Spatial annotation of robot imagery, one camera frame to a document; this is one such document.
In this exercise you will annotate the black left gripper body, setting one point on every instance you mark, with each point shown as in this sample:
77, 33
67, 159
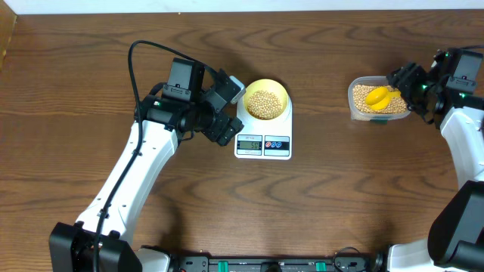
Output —
215, 127

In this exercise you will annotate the white digital kitchen scale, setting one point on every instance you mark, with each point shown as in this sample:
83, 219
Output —
270, 139

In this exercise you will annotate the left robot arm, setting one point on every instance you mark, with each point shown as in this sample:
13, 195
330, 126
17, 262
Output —
101, 238

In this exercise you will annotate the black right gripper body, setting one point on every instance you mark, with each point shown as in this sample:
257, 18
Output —
415, 88

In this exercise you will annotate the clear plastic soybean container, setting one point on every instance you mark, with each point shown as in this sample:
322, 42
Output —
359, 103

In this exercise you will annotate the soybeans in bowl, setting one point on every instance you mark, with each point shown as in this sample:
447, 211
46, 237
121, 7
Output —
264, 105

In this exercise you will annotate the yellow plastic bowl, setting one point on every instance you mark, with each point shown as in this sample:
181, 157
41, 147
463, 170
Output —
267, 85

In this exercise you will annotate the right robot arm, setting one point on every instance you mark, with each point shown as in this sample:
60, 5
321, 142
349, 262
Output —
444, 96

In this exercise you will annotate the yellow plastic scoop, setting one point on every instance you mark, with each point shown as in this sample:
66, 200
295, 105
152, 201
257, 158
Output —
380, 98

